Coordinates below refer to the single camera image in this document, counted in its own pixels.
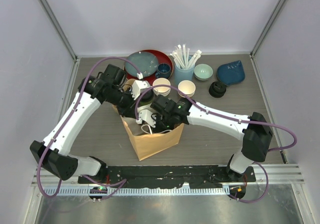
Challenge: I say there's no green paper cup stack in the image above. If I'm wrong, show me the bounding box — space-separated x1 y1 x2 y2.
152 78 171 97

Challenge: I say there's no dark blue leaf plate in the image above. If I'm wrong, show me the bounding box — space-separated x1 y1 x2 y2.
216 60 246 86

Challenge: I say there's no brown paper takeout bag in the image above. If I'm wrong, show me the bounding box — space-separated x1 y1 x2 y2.
120 116 184 161

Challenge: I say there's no stack of black lids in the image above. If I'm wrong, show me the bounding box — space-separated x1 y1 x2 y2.
208 81 227 98

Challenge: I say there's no dark blue ceramic mug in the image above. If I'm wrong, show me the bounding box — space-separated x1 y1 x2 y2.
155 63 172 79

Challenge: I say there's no mint green ceramic bowl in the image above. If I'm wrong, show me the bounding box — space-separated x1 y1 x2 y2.
193 64 214 81

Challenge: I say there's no grey-blue ceramic plate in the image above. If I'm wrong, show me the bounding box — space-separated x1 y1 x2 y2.
126 51 159 77

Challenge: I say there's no black lid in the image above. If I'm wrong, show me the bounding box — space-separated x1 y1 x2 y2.
140 89 155 103

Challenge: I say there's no brown paper cup stack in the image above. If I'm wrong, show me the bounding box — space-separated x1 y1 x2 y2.
178 80 196 97

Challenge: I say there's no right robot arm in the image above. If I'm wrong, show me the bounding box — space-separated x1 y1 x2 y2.
150 95 273 182

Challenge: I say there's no light blue straw holder cup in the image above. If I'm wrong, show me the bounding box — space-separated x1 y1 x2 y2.
173 58 195 85

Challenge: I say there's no red round tray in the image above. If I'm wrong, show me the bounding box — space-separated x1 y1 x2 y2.
126 49 174 84

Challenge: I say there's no single green paper cup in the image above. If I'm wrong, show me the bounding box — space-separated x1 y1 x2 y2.
137 101 154 112

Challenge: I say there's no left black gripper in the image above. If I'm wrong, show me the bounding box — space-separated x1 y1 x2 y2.
106 87 142 118

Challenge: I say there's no aluminium front rail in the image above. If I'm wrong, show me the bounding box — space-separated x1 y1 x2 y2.
40 164 304 200

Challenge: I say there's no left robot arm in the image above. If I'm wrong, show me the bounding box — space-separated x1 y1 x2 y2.
30 64 148 184

